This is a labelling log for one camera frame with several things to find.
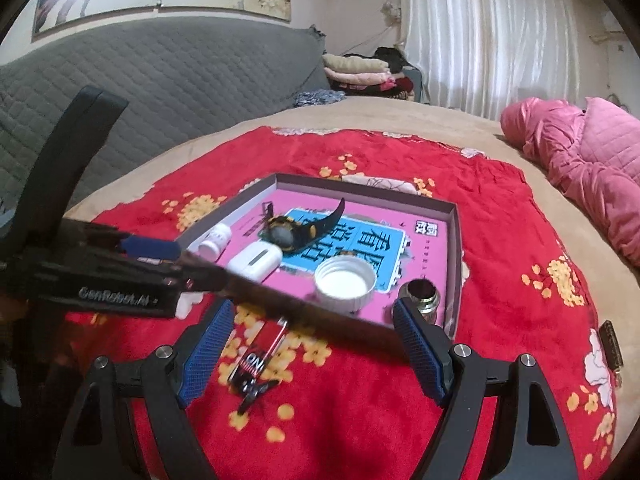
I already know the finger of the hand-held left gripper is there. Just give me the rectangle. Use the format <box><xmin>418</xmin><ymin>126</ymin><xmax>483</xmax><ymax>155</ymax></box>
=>
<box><xmin>62</xmin><ymin>219</ymin><xmax>183</xmax><ymax>263</ymax></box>
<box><xmin>115</xmin><ymin>251</ymin><xmax>235</xmax><ymax>295</ymax></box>

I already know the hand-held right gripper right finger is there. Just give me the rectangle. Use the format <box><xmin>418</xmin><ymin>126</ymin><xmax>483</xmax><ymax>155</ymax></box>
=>
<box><xmin>391</xmin><ymin>297</ymin><xmax>576</xmax><ymax>480</ymax></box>

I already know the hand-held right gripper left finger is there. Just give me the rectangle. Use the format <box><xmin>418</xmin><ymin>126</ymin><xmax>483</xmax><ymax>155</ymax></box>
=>
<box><xmin>52</xmin><ymin>299</ymin><xmax>236</xmax><ymax>480</ymax></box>

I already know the white pill bottle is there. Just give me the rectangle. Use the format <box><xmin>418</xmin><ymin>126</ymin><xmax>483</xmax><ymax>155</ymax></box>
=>
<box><xmin>198</xmin><ymin>223</ymin><xmax>233</xmax><ymax>262</ymax></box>

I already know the red lighter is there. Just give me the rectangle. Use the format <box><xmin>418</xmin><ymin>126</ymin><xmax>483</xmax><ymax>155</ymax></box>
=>
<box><xmin>227</xmin><ymin>317</ymin><xmax>288</xmax><ymax>386</ymax></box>

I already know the white earbuds case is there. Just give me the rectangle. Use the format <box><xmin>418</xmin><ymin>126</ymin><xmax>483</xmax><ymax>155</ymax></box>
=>
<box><xmin>227</xmin><ymin>242</ymin><xmax>283</xmax><ymax>281</ymax></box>

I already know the black and yellow wristwatch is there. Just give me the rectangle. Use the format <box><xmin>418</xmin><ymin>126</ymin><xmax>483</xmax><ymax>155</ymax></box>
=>
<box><xmin>257</xmin><ymin>197</ymin><xmax>347</xmax><ymax>253</ymax></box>

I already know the shallow grey cardboard box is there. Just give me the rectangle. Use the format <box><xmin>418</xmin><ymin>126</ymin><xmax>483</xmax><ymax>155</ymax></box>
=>
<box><xmin>175</xmin><ymin>173</ymin><xmax>463</xmax><ymax>356</ymax></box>

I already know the white ribbed jar lid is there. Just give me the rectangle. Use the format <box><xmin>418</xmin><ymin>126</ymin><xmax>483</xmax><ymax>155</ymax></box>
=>
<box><xmin>314</xmin><ymin>256</ymin><xmax>377</xmax><ymax>313</ymax></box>

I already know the small black clip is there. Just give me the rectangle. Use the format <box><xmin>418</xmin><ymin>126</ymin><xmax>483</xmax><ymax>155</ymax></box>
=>
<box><xmin>237</xmin><ymin>379</ymin><xmax>279</xmax><ymax>415</ymax></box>

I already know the pink and blue book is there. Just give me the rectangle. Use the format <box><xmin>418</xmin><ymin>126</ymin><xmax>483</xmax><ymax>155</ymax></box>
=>
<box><xmin>227</xmin><ymin>187</ymin><xmax>456</xmax><ymax>331</ymax></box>

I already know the red floral blanket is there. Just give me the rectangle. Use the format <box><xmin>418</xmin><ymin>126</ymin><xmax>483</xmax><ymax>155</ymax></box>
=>
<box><xmin>65</xmin><ymin>126</ymin><xmax>618</xmax><ymax>480</ymax></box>

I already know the grey quilted headboard cover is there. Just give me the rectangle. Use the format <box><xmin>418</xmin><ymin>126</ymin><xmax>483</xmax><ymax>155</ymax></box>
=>
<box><xmin>0</xmin><ymin>15</ymin><xmax>331</xmax><ymax>211</ymax></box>

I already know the dark rectangular case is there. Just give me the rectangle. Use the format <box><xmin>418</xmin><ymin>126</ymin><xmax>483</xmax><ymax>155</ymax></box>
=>
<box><xmin>597</xmin><ymin>320</ymin><xmax>626</xmax><ymax>371</ymax></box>

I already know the blue patterned cloth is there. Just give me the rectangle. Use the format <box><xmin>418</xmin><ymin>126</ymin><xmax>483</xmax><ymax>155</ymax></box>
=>
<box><xmin>292</xmin><ymin>89</ymin><xmax>346</xmax><ymax>107</ymax></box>

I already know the pink folded garment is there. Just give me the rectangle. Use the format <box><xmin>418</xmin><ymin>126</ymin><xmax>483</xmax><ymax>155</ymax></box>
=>
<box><xmin>327</xmin><ymin>71</ymin><xmax>396</xmax><ymax>92</ymax></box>

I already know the pink quilted duvet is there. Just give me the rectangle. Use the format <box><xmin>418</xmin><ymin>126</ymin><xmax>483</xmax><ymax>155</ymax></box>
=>
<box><xmin>500</xmin><ymin>97</ymin><xmax>640</xmax><ymax>268</ymax></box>

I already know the beige folded garment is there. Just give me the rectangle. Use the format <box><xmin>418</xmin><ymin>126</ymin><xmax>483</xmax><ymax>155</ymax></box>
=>
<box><xmin>322</xmin><ymin>54</ymin><xmax>391</xmax><ymax>75</ymax></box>

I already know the dark clothes pile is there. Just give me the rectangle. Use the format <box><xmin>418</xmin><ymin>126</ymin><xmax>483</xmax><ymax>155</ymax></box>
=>
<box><xmin>372</xmin><ymin>47</ymin><xmax>423</xmax><ymax>103</ymax></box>

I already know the white curtain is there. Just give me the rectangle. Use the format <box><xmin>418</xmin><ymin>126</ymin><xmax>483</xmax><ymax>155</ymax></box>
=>
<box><xmin>397</xmin><ymin>0</ymin><xmax>588</xmax><ymax>121</ymax></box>

